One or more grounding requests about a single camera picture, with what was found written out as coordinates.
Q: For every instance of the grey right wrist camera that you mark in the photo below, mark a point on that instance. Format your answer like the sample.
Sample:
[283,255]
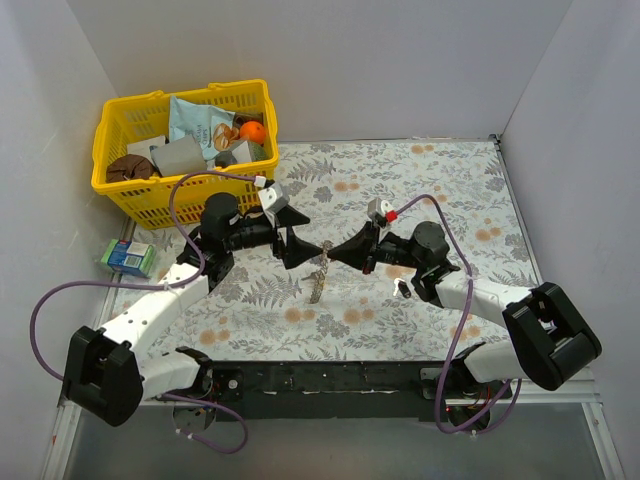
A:
[381,212]

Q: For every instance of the black head small key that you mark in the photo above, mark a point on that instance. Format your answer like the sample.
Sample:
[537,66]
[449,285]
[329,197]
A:
[401,288]

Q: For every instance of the light blue chips bag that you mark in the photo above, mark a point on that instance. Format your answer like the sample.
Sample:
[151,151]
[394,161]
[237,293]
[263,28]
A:
[211,127]

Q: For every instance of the brown round bun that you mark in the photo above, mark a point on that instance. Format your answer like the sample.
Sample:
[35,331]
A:
[130,167]

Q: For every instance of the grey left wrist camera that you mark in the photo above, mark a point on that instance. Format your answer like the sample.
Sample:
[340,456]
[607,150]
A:
[273,197]

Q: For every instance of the grey cardboard box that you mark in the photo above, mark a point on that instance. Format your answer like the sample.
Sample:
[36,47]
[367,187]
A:
[179,157]

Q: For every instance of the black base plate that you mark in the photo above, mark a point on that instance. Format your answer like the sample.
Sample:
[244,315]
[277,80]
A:
[342,390]

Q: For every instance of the white box in basket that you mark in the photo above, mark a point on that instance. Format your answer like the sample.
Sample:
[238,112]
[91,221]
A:
[144,147]

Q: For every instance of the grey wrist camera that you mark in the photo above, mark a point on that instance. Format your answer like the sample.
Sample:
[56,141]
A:
[273,197]
[381,212]

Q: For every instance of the orange fruit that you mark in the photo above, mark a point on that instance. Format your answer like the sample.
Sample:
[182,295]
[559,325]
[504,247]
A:
[254,131]

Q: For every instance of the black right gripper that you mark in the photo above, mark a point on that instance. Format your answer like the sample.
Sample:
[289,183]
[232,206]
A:
[373,250]

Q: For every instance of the yellow plastic basket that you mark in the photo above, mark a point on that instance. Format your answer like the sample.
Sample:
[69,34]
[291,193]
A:
[151,203]

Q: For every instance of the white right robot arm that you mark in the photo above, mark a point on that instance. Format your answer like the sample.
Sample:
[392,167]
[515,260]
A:
[549,340]

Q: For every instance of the aluminium frame rail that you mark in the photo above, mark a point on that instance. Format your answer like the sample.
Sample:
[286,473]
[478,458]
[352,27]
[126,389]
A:
[346,420]

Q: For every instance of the green blue carton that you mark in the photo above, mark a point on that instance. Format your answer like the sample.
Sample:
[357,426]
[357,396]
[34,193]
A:
[129,257]

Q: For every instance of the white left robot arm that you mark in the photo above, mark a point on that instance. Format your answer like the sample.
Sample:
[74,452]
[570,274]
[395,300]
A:
[106,370]

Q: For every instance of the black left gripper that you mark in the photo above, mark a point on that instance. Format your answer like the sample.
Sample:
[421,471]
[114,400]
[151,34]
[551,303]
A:
[279,243]

